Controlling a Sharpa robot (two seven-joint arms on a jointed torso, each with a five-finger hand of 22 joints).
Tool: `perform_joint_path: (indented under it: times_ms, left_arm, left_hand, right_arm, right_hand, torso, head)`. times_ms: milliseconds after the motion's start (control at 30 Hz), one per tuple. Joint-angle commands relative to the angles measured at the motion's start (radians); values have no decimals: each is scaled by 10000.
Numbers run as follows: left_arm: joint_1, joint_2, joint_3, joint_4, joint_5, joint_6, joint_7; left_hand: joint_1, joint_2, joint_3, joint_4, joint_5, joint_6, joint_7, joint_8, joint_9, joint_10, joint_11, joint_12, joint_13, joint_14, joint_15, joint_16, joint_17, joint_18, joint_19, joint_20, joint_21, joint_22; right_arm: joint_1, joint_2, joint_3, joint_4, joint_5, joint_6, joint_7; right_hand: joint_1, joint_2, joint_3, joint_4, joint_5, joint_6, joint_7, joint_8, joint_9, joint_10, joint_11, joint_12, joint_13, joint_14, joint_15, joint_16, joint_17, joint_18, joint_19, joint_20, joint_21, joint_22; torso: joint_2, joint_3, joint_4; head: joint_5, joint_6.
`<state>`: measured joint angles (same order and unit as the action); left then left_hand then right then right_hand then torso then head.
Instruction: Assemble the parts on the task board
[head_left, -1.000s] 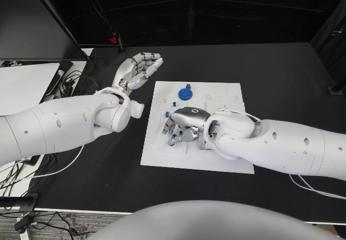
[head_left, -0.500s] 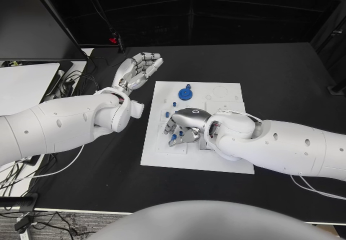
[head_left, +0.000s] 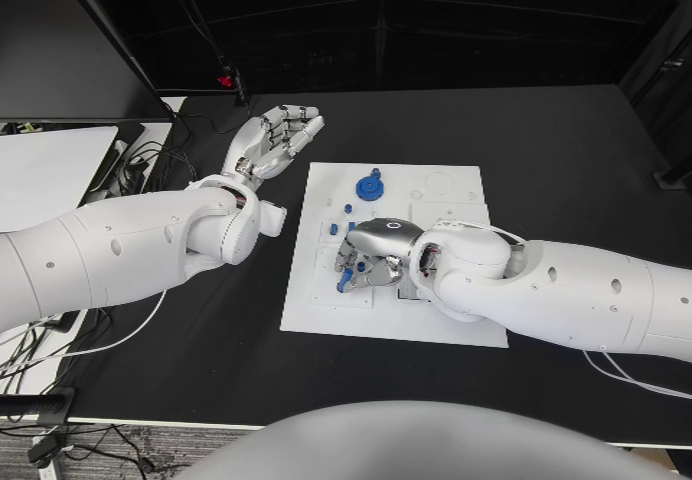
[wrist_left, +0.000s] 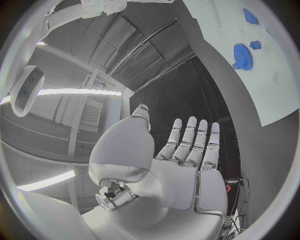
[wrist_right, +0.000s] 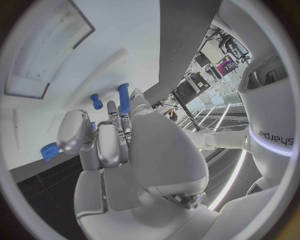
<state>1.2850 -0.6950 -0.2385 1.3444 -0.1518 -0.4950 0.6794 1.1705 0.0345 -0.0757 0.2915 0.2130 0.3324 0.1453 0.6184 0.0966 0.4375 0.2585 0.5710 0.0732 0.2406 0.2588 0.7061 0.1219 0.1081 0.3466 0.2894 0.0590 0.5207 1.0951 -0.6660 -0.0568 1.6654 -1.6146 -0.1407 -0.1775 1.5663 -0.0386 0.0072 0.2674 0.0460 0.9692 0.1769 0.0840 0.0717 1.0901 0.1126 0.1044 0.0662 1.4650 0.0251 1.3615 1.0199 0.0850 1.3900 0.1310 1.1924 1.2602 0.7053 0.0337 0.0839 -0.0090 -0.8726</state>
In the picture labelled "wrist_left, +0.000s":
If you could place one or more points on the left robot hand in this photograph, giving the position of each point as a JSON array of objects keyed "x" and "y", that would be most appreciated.
[{"x": 178, "y": 187}]

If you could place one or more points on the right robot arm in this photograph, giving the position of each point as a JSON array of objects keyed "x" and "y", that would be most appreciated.
[{"x": 68, "y": 16}]

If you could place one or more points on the white task board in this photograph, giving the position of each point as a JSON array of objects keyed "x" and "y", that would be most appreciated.
[{"x": 269, "y": 84}]

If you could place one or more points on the black box with red lamp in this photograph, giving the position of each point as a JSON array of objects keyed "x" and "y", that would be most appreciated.
[{"x": 232, "y": 187}]

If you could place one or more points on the blue gear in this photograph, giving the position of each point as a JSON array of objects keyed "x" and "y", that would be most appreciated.
[{"x": 243, "y": 57}]

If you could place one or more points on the thin dark pole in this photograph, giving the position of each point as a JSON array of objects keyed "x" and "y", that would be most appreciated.
[{"x": 140, "y": 44}]

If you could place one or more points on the small blue knurled peg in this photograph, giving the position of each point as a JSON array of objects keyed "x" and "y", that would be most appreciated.
[{"x": 255, "y": 45}]

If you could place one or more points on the white robot head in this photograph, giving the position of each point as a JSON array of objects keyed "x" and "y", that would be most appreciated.
[{"x": 25, "y": 93}]

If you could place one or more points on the blue block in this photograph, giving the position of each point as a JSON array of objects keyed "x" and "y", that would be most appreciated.
[{"x": 250, "y": 16}]

